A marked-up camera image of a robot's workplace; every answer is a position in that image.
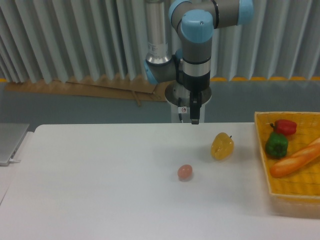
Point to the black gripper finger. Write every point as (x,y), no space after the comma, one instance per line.
(193,106)
(198,108)

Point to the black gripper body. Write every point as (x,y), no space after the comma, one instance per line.
(195,76)

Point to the orange toy baguette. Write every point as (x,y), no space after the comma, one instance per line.
(297,160)

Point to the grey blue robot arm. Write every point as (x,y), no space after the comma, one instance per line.
(180,49)

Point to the brown cardboard sheet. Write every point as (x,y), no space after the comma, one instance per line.
(137,90)

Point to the yellow toy bell pepper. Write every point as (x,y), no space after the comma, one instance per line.
(222,146)

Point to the brown toy egg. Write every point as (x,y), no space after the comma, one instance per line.
(185,172)

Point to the green toy bell pepper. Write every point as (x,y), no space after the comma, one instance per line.
(276,145)

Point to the red toy bell pepper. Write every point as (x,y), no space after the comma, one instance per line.
(284,126)

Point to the yellow woven basket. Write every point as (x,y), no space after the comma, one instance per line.
(296,194)

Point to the silver laptop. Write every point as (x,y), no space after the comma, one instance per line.
(11,137)

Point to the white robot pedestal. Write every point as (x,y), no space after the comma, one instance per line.
(178,98)

